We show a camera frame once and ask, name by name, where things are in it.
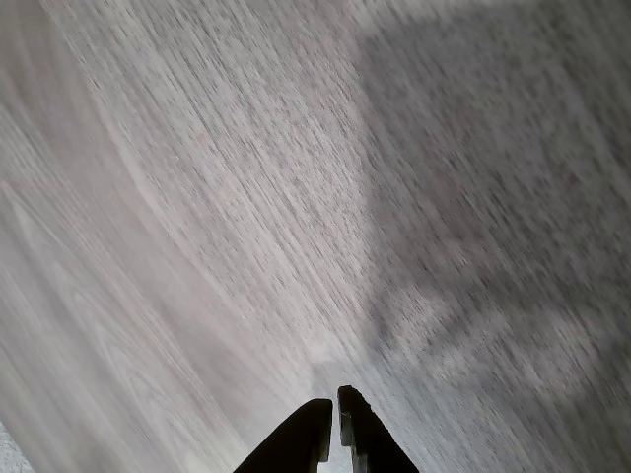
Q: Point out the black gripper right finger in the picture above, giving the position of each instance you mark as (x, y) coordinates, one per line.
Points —
(372, 443)

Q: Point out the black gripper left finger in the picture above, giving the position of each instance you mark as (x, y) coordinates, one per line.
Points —
(296, 438)

